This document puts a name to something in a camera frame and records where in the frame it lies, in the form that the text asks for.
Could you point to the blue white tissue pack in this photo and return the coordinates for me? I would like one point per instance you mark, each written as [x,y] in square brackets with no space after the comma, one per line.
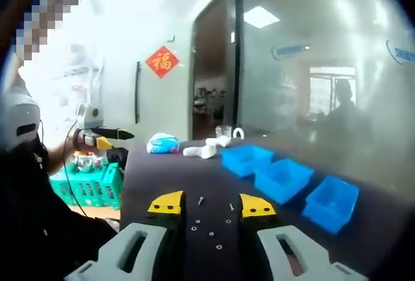
[162,143]

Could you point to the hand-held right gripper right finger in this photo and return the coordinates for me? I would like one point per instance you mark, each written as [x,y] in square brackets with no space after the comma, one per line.
[304,251]

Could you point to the black bag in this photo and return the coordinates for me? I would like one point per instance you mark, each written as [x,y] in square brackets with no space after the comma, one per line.
[118,157]

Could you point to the blue plastic bin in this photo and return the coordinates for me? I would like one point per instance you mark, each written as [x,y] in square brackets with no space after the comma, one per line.
[246,161]
[282,180]
[330,206]

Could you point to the grey head-worn device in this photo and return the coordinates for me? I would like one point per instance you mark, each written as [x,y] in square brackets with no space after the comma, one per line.
[19,112]

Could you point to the red diamond wall decoration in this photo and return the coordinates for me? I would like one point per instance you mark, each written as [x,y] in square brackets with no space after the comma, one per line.
[162,62]

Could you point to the green plastic crate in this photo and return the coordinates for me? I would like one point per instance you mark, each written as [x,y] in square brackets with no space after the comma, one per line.
[87,190]

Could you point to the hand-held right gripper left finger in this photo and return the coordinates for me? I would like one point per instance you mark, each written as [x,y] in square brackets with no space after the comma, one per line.
[136,248]

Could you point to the white plastic hook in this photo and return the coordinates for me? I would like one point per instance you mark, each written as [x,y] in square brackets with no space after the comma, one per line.
[234,133]

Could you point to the silver screws nuts washers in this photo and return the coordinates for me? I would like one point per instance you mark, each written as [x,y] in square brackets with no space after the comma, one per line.
[201,200]

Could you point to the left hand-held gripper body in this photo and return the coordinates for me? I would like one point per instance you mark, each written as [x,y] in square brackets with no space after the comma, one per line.
[90,115]

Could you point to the person's black shirt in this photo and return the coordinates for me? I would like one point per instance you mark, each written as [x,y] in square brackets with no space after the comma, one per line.
[32,222]

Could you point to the clear glass cup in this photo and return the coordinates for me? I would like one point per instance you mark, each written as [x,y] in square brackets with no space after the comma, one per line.
[223,131]

